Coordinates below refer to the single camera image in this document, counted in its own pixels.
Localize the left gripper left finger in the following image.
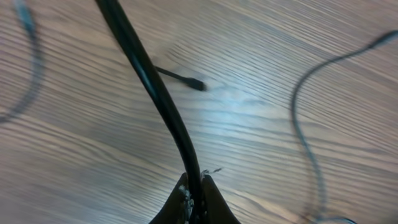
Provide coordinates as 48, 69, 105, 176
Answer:
149, 173, 195, 224

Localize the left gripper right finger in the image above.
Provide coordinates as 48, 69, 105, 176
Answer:
201, 170, 240, 224

